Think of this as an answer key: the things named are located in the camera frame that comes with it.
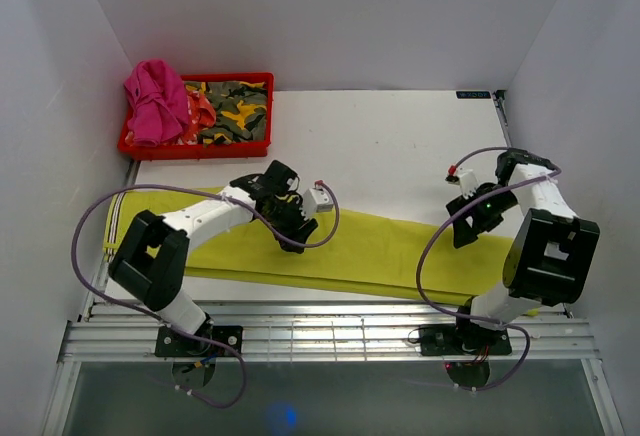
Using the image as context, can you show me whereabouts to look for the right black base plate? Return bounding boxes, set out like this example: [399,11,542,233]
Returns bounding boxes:
[412,319,512,356]

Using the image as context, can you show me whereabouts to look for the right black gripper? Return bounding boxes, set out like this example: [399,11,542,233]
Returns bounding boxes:
[446,184,520,249]

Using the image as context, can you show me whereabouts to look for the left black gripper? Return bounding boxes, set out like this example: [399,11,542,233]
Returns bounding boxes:
[261,195,317,255]

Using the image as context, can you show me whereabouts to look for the pink garment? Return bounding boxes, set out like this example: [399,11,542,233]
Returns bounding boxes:
[124,59,190,147]

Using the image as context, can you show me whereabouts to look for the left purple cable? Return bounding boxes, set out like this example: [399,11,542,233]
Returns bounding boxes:
[70,180,342,410]

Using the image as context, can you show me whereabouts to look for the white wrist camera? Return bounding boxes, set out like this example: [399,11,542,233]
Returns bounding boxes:
[302,181,334,218]
[445,165,479,199]

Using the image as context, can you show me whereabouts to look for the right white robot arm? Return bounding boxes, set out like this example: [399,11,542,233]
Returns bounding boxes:
[446,148,600,353]

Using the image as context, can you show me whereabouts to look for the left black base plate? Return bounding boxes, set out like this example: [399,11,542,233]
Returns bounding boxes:
[154,324,243,359]

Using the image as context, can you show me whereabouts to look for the blue table label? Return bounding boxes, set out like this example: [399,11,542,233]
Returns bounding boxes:
[455,90,492,100]

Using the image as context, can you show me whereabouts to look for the orange patterned garment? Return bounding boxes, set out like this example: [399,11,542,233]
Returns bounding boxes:
[177,91,216,145]

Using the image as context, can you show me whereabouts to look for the aluminium rail frame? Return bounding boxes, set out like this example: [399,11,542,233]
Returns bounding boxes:
[44,91,625,435]

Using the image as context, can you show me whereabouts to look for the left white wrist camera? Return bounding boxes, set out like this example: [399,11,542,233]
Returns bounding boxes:
[302,181,334,218]

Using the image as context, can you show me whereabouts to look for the yellow-green trousers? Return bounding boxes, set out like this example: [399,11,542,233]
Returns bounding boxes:
[102,185,541,318]

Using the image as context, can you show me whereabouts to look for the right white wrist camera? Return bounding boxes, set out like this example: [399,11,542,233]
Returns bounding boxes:
[445,165,479,199]

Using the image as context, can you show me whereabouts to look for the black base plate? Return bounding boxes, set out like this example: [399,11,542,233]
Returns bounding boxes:
[412,319,512,356]
[154,324,243,359]

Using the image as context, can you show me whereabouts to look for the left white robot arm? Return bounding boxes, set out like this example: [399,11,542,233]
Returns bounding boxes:
[108,161,333,356]

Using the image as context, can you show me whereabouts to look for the red plastic bin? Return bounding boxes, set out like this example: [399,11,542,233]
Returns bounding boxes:
[117,72,275,161]

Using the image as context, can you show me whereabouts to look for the camouflage garment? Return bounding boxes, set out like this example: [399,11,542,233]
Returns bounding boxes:
[184,81,267,147]

